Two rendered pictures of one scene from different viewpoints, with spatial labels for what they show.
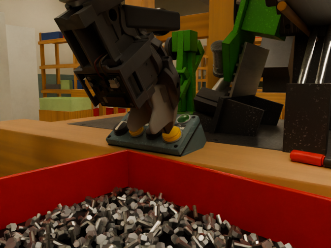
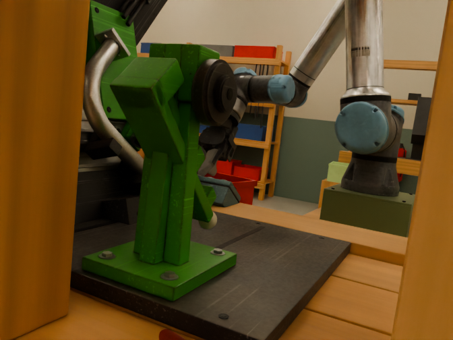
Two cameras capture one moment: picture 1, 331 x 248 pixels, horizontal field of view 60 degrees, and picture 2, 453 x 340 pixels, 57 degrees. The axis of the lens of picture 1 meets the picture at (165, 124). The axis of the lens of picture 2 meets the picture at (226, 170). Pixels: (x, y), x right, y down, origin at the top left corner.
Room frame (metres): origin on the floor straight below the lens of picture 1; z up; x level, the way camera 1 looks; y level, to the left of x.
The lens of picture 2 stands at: (1.45, -0.06, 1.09)
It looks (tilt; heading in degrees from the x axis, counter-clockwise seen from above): 7 degrees down; 173
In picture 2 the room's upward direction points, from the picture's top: 6 degrees clockwise
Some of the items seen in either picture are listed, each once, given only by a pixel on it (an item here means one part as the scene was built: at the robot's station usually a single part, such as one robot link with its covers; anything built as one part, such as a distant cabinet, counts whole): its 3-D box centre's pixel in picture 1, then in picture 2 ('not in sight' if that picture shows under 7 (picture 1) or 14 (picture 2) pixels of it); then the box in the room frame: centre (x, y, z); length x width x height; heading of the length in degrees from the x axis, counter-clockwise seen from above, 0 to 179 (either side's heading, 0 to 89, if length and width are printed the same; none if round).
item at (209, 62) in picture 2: (171, 48); (218, 93); (0.97, -0.02, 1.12); 0.07 x 0.03 x 0.08; 146
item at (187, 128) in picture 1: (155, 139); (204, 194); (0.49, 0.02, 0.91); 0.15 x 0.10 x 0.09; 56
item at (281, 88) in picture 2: not in sight; (274, 90); (0.32, 0.19, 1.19); 0.11 x 0.11 x 0.08; 51
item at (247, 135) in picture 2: not in sight; (188, 115); (-5.29, 0.09, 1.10); 3.01 x 0.55 x 2.20; 58
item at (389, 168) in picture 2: not in sight; (371, 172); (0.39, 0.47, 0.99); 0.15 x 0.15 x 0.10
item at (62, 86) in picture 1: (81, 77); not in sight; (6.76, 1.95, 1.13); 2.48 x 0.54 x 2.27; 58
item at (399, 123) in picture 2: not in sight; (377, 129); (0.40, 0.47, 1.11); 0.13 x 0.12 x 0.14; 141
